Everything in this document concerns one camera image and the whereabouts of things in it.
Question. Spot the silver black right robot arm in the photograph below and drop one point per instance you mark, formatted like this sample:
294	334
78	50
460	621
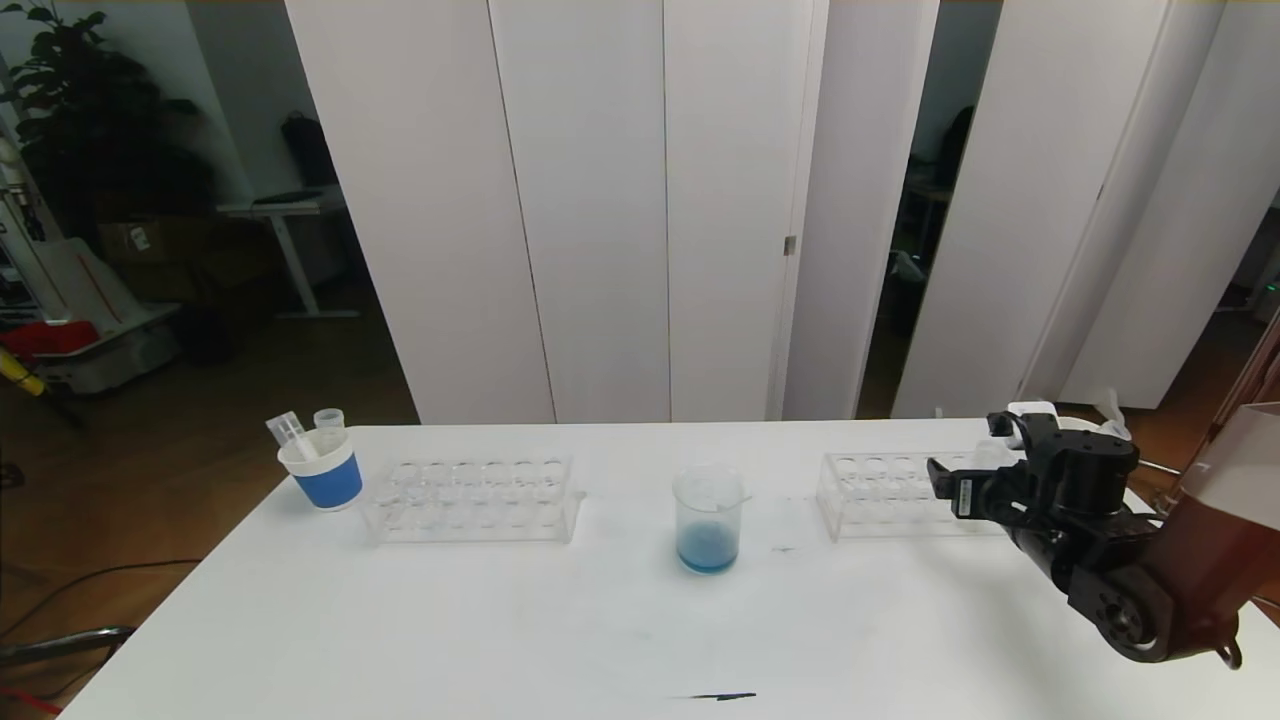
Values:
1200	550

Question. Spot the test tube with white pigment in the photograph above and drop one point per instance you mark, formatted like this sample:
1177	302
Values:
990	455

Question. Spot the brown cardboard box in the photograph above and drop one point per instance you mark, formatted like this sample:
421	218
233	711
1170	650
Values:
150	242

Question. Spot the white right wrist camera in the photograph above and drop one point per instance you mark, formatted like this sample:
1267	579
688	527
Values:
1032	409

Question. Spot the black backpack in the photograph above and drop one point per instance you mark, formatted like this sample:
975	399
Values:
308	152

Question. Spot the clear acrylic test tube rack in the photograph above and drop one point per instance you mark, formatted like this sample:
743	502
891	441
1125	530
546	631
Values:
880	505
480	522

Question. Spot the white floor machine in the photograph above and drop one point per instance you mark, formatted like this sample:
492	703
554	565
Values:
90	290

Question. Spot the test tube with blue pigment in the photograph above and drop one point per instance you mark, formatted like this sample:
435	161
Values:
329	418

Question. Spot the white office desk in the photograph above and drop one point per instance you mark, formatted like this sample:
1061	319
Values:
285	207

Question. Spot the white partition panel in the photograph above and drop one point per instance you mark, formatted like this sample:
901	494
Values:
590	200
1180	220
730	200
850	200
420	200
1020	200

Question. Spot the clear glass beaker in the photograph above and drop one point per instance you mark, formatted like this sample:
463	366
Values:
708	550

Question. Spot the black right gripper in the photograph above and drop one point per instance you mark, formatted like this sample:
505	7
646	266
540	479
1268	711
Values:
962	496

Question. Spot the metal chair leg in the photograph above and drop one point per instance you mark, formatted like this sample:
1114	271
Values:
70	645

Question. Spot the dark green potted plant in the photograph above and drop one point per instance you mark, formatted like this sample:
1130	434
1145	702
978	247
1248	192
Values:
90	125

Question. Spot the test tube with red pigment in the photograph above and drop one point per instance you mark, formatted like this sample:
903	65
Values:
288	430
1110	405

